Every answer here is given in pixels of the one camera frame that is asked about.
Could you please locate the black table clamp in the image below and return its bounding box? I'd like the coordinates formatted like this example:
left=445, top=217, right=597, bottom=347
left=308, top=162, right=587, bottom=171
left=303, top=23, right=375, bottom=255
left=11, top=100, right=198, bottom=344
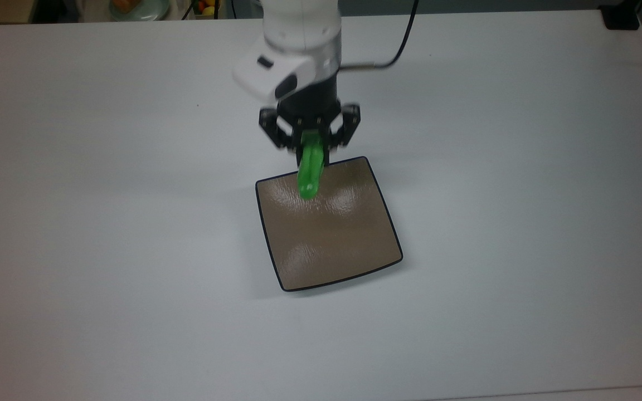
left=599, top=0, right=642, bottom=31

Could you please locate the basket of colourful fruit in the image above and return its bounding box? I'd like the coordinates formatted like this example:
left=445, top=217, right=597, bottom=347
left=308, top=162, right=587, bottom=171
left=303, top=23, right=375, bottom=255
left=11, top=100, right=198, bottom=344
left=192, top=0, right=222, bottom=20

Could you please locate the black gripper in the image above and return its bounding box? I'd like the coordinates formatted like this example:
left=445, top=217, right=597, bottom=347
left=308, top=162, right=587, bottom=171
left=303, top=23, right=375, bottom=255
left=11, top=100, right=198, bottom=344
left=258, top=74, right=362, bottom=168

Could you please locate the green chili pepper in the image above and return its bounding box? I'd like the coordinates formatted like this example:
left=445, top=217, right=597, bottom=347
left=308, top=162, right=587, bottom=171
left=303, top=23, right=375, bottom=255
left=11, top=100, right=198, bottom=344
left=297, top=129, right=326, bottom=201

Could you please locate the pale green round plate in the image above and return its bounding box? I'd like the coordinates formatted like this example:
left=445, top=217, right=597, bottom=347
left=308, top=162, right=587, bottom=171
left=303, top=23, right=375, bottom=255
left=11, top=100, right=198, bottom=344
left=109, top=0, right=171, bottom=22

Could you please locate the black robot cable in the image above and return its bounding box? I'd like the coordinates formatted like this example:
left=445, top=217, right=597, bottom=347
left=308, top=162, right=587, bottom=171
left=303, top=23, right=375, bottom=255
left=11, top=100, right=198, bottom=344
left=339, top=0, right=420, bottom=72

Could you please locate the brown square ceramic plate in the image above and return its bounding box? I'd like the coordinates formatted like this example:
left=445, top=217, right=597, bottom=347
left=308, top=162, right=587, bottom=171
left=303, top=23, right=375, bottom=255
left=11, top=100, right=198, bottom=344
left=255, top=156, right=404, bottom=293

